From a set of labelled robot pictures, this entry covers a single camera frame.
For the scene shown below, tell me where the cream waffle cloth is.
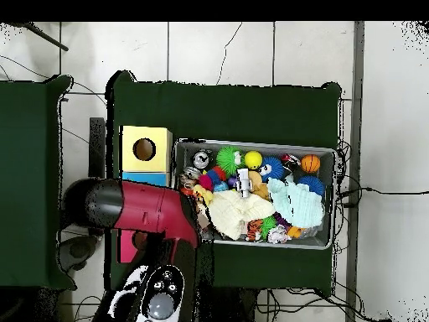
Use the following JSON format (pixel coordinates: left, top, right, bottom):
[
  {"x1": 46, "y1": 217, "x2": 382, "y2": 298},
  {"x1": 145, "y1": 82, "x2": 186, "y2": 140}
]
[{"x1": 199, "y1": 190, "x2": 276, "y2": 242}]

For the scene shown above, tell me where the light blue waffle cloth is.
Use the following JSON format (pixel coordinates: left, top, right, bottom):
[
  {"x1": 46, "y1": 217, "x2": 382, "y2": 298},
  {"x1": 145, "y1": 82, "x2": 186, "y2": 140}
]
[{"x1": 266, "y1": 176, "x2": 326, "y2": 231}]

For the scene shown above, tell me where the shallow clear mesh bin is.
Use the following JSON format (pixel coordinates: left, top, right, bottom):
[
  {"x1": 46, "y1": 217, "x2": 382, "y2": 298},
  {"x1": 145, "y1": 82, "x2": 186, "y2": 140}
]
[{"x1": 169, "y1": 138, "x2": 339, "y2": 252}]

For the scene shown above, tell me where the crushed silver soda can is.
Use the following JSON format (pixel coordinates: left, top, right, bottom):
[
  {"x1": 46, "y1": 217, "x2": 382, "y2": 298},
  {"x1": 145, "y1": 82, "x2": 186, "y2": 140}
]
[{"x1": 192, "y1": 150, "x2": 213, "y2": 170}]

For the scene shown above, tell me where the large green spiky ball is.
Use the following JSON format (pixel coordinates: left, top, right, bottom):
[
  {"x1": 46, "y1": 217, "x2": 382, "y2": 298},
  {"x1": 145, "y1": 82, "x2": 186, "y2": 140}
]
[{"x1": 215, "y1": 146, "x2": 245, "y2": 174}]

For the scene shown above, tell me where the grey metal toy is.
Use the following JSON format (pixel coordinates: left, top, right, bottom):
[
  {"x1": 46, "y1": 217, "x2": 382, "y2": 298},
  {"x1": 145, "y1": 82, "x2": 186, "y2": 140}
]
[{"x1": 235, "y1": 167, "x2": 252, "y2": 200}]

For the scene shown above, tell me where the yellow ball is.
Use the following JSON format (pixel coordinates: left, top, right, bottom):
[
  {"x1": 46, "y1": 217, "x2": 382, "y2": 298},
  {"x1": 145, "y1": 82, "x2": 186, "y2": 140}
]
[{"x1": 244, "y1": 150, "x2": 263, "y2": 169}]

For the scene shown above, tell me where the blue spiky ball with eyes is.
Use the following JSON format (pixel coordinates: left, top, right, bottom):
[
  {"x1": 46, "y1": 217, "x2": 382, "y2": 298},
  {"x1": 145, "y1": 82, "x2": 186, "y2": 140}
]
[{"x1": 259, "y1": 157, "x2": 286, "y2": 184}]

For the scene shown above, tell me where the dark green table cloth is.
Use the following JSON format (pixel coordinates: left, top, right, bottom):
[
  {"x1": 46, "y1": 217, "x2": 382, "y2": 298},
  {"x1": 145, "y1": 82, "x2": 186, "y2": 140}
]
[{"x1": 106, "y1": 70, "x2": 343, "y2": 296}]

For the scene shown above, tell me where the orange striped tiger toy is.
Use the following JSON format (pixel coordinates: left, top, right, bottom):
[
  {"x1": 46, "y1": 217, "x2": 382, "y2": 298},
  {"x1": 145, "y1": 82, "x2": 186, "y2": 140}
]
[{"x1": 245, "y1": 219, "x2": 264, "y2": 242}]

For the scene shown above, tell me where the orange basketball toy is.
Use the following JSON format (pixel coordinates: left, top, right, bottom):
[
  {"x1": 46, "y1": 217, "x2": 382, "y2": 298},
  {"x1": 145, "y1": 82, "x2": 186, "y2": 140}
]
[{"x1": 301, "y1": 153, "x2": 322, "y2": 175}]

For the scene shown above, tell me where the black flat panel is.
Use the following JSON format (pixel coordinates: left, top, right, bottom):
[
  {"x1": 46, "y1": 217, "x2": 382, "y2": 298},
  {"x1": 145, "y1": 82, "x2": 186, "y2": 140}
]
[{"x1": 89, "y1": 117, "x2": 108, "y2": 237}]

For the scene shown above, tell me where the grey stand base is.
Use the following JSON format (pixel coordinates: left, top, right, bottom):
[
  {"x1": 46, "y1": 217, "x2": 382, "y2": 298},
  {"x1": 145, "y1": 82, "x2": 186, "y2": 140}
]
[{"x1": 56, "y1": 234, "x2": 103, "y2": 273}]

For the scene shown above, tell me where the green cloth side table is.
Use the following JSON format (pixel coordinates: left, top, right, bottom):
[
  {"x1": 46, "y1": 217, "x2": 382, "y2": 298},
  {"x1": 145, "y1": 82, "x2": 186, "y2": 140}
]
[{"x1": 0, "y1": 75, "x2": 75, "y2": 291}]

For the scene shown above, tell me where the dark thin rod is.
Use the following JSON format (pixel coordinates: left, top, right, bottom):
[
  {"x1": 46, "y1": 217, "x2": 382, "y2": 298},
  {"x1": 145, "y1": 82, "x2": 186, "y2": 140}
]
[{"x1": 18, "y1": 23, "x2": 70, "y2": 53}]

